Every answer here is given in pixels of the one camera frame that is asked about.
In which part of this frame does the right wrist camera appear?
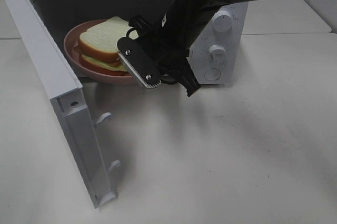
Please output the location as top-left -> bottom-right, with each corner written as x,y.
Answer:
117,37 -> 161,90

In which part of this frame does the white microwave knob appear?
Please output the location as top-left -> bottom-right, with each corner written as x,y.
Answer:
209,44 -> 226,64
211,10 -> 233,33

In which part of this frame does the round door release button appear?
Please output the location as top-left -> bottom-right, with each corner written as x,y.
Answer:
204,68 -> 221,81

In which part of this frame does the white microwave door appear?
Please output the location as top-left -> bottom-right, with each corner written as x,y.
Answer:
5,0 -> 117,208

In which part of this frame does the pink plate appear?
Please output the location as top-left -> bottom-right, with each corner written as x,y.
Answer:
63,19 -> 136,85

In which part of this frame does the upper white microwave knob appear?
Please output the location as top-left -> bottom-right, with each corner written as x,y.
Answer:
211,10 -> 233,33

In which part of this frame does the white microwave oven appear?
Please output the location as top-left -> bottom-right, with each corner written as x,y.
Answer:
31,0 -> 247,85

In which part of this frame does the toy sandwich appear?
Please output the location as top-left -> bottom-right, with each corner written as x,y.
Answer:
74,16 -> 130,76

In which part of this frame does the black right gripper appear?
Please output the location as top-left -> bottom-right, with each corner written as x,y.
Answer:
127,15 -> 201,96

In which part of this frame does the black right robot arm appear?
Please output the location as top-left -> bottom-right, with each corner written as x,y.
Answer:
117,0 -> 257,96

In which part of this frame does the lower white microwave knob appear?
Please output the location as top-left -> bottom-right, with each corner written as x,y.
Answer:
209,44 -> 226,64

